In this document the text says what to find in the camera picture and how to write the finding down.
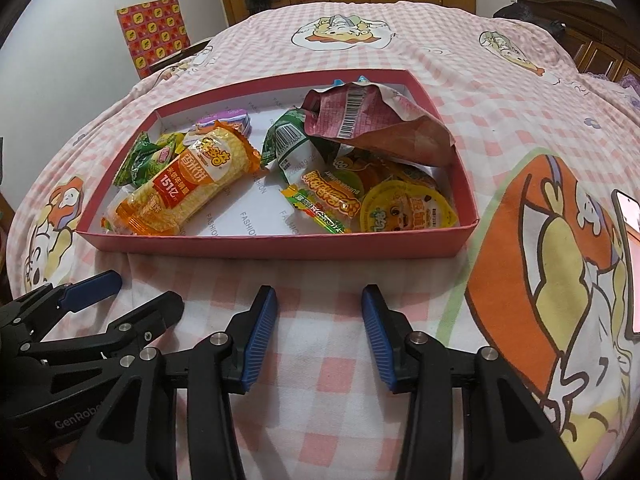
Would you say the green barcode snack packet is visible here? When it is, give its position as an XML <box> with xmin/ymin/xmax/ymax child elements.
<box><xmin>260</xmin><ymin>106</ymin><xmax>321</xmax><ymax>186</ymax></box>

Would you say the wooden bedside table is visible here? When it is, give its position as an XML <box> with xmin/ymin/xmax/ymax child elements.
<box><xmin>149</xmin><ymin>39</ymin><xmax>213</xmax><ymax>73</ymax></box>

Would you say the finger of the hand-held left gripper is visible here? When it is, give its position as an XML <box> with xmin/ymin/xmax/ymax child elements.
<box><xmin>10</xmin><ymin>270</ymin><xmax>123</xmax><ymax>331</ymax></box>
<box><xmin>25</xmin><ymin>290</ymin><xmax>186</xmax><ymax>361</ymax></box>

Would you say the yellow candy packet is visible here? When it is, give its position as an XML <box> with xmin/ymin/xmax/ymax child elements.
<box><xmin>154</xmin><ymin>131</ymin><xmax>193</xmax><ymax>158</ymax></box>

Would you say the orange jelly cup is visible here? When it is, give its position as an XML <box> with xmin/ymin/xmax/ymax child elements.
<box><xmin>400</xmin><ymin>164</ymin><xmax>441</xmax><ymax>191</ymax></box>
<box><xmin>360</xmin><ymin>181</ymin><xmax>460</xmax><ymax>233</ymax></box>

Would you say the orange corn snack packet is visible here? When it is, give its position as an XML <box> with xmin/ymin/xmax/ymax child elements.
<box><xmin>107</xmin><ymin>120</ymin><xmax>263</xmax><ymax>237</ymax></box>

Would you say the burger gummy packet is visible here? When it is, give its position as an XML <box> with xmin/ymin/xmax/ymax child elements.
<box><xmin>280</xmin><ymin>155</ymin><xmax>381</xmax><ymax>235</ymax></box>

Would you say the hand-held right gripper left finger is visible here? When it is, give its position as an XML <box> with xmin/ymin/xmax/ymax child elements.
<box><xmin>60</xmin><ymin>285</ymin><xmax>278</xmax><ymax>480</ymax></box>

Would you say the red cardboard box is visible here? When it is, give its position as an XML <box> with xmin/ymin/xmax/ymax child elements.
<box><xmin>75</xmin><ymin>69</ymin><xmax>481</xmax><ymax>261</ymax></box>

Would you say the pink checkered printed bedsheet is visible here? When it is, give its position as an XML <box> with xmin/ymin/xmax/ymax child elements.
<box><xmin>0</xmin><ymin>0</ymin><xmax>640</xmax><ymax>480</ymax></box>

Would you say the purple snack packet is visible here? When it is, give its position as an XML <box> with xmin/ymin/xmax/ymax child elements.
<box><xmin>194</xmin><ymin>108</ymin><xmax>252</xmax><ymax>136</ymax></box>

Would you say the red yellow wall poster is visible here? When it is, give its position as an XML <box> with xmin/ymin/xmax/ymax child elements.
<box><xmin>116</xmin><ymin>0</ymin><xmax>191</xmax><ymax>81</ymax></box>

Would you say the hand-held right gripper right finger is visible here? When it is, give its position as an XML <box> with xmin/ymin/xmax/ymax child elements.
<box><xmin>361</xmin><ymin>284</ymin><xmax>583</xmax><ymax>480</ymax></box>

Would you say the small green snack packet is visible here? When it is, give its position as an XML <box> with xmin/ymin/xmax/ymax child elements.
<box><xmin>112</xmin><ymin>131</ymin><xmax>176</xmax><ymax>188</ymax></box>

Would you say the wooden headboard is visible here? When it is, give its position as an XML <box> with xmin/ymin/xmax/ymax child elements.
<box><xmin>515</xmin><ymin>0</ymin><xmax>640</xmax><ymax>81</ymax></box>

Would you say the dark cloth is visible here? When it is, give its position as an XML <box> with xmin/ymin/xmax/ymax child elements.
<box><xmin>492</xmin><ymin>2</ymin><xmax>566</xmax><ymax>38</ymax></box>

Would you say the smartphone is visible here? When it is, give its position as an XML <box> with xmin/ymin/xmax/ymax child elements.
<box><xmin>612</xmin><ymin>189</ymin><xmax>640</xmax><ymax>336</ymax></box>

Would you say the pink snack bag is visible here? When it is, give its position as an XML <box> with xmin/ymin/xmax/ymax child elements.
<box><xmin>301</xmin><ymin>82</ymin><xmax>457</xmax><ymax>168</ymax></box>

